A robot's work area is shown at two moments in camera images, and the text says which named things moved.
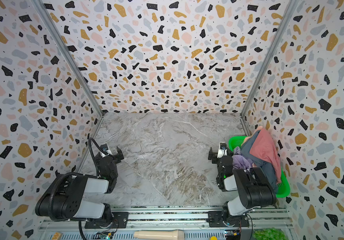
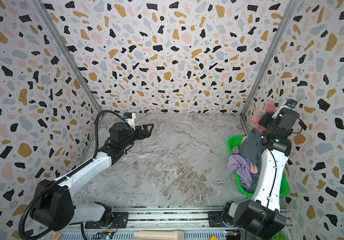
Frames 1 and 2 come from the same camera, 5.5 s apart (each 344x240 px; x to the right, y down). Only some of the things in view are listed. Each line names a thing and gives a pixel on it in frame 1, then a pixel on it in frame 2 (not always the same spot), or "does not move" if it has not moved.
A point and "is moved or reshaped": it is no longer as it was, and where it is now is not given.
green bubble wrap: (269, 234) does not move
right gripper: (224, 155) -> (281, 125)
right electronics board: (232, 234) does not move
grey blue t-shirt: (268, 169) does not move
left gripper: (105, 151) -> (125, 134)
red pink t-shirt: (265, 148) is moved or reshaped
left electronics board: (103, 235) does not move
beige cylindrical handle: (177, 234) does not move
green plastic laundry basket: (283, 189) does not move
